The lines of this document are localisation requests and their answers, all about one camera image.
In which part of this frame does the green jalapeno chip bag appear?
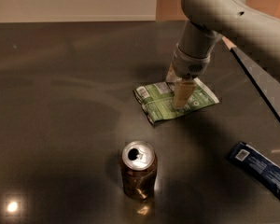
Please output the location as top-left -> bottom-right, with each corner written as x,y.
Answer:
133,78 -> 219,124

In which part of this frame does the blue rxbar blueberry wrapper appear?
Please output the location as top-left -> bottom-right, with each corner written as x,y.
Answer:
228,142 -> 280,201

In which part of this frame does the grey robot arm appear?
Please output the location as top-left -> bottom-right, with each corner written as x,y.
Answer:
166,0 -> 280,109

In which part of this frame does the brown soda can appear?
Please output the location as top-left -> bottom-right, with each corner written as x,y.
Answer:
120,141 -> 158,200

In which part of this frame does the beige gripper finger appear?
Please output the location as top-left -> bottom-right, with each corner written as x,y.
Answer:
173,79 -> 196,109
165,64 -> 179,83

